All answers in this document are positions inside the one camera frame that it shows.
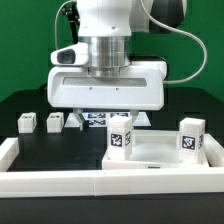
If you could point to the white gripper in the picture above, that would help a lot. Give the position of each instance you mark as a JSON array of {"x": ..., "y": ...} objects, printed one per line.
[{"x": 138, "y": 86}]

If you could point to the white square tabletop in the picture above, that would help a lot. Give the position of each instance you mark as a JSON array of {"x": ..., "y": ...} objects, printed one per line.
[{"x": 151, "y": 150}]

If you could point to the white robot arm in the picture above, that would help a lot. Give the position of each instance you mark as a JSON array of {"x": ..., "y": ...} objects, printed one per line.
[{"x": 97, "y": 71}]

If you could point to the white marker sheet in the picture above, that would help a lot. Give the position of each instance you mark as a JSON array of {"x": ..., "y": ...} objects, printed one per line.
[{"x": 99, "y": 119}]

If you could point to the white left fence wall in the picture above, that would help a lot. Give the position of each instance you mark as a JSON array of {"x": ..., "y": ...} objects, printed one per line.
[{"x": 9, "y": 150}]

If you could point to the white right fence wall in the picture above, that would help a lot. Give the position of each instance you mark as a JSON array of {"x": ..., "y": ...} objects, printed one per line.
[{"x": 214, "y": 151}]

